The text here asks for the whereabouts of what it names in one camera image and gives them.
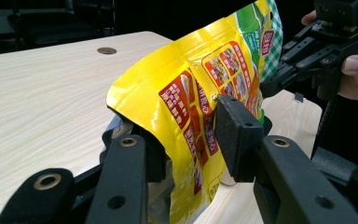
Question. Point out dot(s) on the yellow spouted food pouch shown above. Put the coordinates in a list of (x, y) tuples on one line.
[(192, 93)]

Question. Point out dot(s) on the grey metal table clamp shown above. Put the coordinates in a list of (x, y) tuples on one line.
[(298, 97)]

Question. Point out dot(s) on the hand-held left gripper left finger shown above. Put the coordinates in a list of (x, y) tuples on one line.
[(121, 183)]

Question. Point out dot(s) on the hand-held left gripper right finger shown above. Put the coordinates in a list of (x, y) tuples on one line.
[(279, 174)]

